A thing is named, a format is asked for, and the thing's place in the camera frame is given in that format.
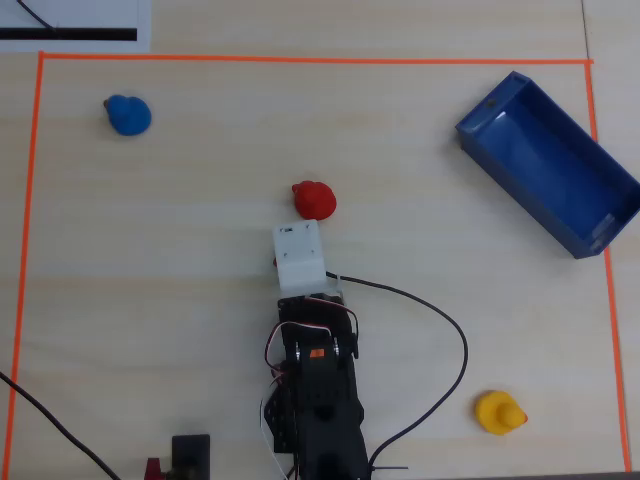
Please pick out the orange tape strip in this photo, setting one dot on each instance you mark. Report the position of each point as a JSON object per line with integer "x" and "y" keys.
{"x": 300, "y": 59}
{"x": 616, "y": 360}
{"x": 24, "y": 250}

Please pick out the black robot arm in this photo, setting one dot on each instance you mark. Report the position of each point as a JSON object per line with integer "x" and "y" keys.
{"x": 325, "y": 400}

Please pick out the black clamp stand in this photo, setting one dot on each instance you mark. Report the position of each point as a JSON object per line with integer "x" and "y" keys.
{"x": 190, "y": 455}

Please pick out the red clamp knob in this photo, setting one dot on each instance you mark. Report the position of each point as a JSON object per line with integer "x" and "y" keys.
{"x": 153, "y": 470}

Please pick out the red rubber duck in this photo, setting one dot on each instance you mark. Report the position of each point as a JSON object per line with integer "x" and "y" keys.
{"x": 315, "y": 200}

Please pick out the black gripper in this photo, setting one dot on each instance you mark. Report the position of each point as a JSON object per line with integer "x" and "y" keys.
{"x": 298, "y": 250}

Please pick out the yellow rubber duck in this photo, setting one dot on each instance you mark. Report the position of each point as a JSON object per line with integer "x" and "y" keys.
{"x": 497, "y": 412}

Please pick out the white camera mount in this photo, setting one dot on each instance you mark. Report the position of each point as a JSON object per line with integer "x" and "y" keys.
{"x": 300, "y": 255}

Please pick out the blue rubber duck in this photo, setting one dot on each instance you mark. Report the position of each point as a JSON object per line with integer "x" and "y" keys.
{"x": 130, "y": 117}

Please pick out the white paper with black bar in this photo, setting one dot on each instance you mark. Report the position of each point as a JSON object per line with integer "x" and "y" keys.
{"x": 100, "y": 15}

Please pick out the blue plastic box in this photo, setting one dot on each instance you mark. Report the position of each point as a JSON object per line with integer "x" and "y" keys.
{"x": 550, "y": 165}

